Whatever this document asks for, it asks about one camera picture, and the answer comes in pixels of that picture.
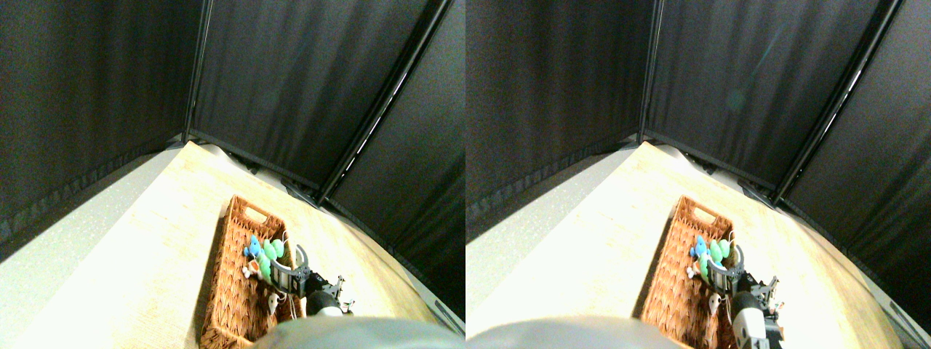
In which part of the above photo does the green plush toy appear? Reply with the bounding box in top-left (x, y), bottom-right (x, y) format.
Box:
top-left (257, 237), bottom-right (287, 286)
top-left (700, 237), bottom-right (732, 286)

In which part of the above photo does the brown wicker basket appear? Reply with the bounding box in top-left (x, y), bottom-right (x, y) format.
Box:
top-left (198, 194), bottom-right (310, 349)
top-left (639, 194), bottom-right (746, 349)

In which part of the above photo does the curtain stand foot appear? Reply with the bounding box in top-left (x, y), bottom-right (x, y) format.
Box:
top-left (222, 149), bottom-right (261, 175)
top-left (737, 177), bottom-right (779, 208)
top-left (684, 149), bottom-right (717, 175)
top-left (882, 302), bottom-right (931, 346)
top-left (280, 177), bottom-right (322, 208)
top-left (431, 298), bottom-right (466, 335)

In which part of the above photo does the curtain stand pole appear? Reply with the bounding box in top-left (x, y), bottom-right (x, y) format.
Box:
top-left (315, 0), bottom-right (455, 204)
top-left (770, 0), bottom-right (908, 204)
top-left (183, 0), bottom-right (214, 143)
top-left (637, 0), bottom-right (665, 143)

